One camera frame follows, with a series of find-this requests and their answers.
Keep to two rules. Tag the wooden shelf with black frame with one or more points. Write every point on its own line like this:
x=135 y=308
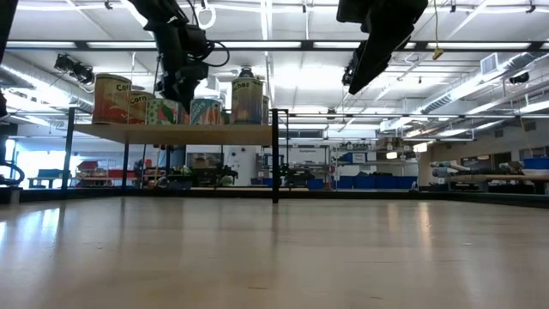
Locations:
x=180 y=134

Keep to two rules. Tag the small black ceiling fixture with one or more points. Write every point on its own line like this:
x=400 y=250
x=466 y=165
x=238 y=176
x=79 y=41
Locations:
x=519 y=78

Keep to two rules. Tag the blue box with white label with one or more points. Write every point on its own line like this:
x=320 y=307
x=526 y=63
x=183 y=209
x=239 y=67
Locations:
x=354 y=157

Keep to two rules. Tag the blue storage bin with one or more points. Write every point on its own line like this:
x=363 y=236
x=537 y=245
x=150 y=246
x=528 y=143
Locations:
x=406 y=182
x=364 y=182
x=386 y=182
x=345 y=182
x=315 y=184

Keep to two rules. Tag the green patterned can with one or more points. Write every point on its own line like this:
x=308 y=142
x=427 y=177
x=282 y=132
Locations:
x=161 y=112

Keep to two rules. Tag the black overhead frame rail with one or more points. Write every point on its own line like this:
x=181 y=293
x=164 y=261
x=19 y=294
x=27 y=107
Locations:
x=306 y=44

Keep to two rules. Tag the black table frame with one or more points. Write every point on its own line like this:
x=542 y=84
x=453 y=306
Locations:
x=86 y=195

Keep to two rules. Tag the large blue bin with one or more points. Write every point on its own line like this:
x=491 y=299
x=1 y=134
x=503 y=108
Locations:
x=536 y=163

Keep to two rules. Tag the black ceiling camera cluster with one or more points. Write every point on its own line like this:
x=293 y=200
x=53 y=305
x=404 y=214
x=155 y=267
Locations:
x=77 y=70

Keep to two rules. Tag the white ceiling vent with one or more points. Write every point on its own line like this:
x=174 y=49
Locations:
x=489 y=63

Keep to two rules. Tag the white appliance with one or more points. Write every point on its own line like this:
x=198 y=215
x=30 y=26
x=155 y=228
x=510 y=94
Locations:
x=242 y=165

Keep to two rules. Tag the wooden workbench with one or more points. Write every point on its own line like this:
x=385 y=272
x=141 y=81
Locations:
x=506 y=177

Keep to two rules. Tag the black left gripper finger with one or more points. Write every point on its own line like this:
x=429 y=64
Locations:
x=172 y=88
x=188 y=90

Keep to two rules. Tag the corn can orange label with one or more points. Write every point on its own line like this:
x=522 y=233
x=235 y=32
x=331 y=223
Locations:
x=109 y=101
x=139 y=109

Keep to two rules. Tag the red cart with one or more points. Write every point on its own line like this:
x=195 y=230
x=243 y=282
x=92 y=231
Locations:
x=98 y=173

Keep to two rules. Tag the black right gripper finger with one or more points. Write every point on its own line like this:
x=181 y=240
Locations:
x=377 y=56

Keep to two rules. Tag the yellow hanging tag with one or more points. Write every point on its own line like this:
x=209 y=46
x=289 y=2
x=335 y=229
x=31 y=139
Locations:
x=438 y=54

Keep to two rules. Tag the peaches can blue label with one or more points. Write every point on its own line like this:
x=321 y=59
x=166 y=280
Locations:
x=246 y=103

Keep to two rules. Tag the round black ceiling fixture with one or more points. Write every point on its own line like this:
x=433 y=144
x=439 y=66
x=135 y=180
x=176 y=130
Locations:
x=245 y=72

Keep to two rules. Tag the grey rolls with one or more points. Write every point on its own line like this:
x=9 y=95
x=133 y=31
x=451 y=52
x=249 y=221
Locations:
x=446 y=171

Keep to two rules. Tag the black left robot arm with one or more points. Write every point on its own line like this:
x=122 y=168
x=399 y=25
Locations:
x=161 y=13

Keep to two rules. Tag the carrots box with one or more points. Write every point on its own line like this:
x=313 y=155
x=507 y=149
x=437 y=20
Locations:
x=206 y=112

